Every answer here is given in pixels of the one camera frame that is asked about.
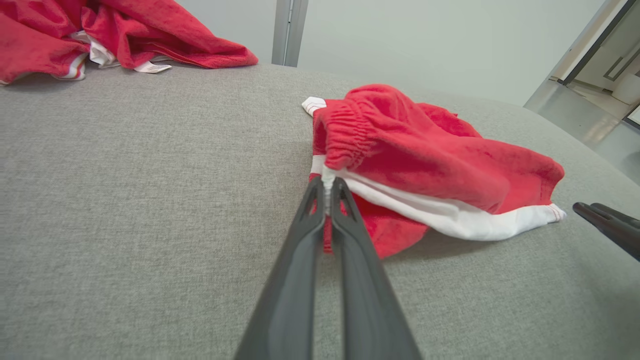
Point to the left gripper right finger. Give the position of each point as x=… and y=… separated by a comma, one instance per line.
x=367, y=290

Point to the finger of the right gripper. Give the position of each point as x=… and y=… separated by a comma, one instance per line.
x=617, y=231
x=622, y=217

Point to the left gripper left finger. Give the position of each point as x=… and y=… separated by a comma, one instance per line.
x=292, y=280

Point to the red shorts with white trim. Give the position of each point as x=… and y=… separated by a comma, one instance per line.
x=425, y=150

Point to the grey partition post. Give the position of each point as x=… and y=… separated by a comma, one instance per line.
x=280, y=30
x=298, y=30

